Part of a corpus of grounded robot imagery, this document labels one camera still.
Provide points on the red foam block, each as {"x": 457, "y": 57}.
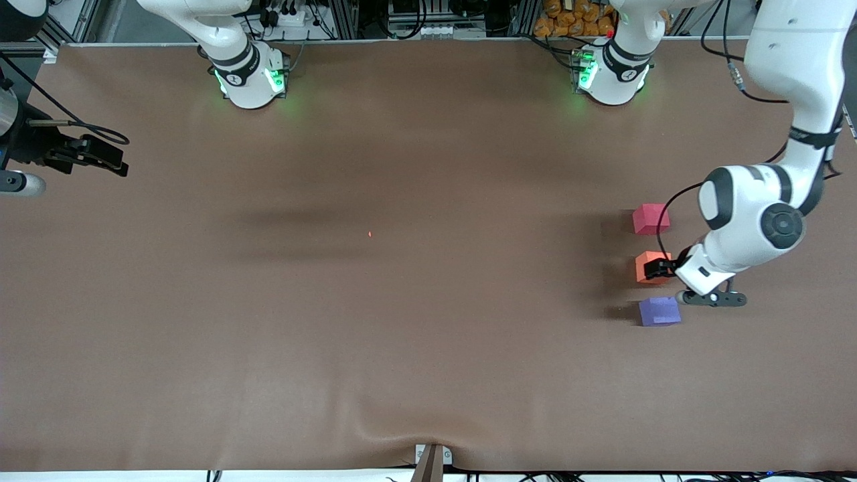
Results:
{"x": 646, "y": 219}

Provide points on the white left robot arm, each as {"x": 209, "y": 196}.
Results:
{"x": 797, "y": 60}

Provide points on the metal table bracket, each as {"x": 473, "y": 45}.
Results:
{"x": 420, "y": 455}

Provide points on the brown table cover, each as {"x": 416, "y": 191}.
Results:
{"x": 402, "y": 321}

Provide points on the white power strip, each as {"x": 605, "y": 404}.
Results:
{"x": 288, "y": 18}

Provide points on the pile of orange items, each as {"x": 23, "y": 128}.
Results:
{"x": 569, "y": 17}

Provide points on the purple foam block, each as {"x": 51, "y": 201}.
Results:
{"x": 659, "y": 312}

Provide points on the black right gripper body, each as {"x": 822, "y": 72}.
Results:
{"x": 35, "y": 145}

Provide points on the white connector strip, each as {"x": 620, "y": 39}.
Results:
{"x": 435, "y": 31}

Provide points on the aluminium frame post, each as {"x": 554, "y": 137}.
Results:
{"x": 80, "y": 20}
{"x": 345, "y": 17}

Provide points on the orange foam block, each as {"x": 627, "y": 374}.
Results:
{"x": 649, "y": 255}

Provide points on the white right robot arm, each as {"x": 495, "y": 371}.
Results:
{"x": 234, "y": 40}

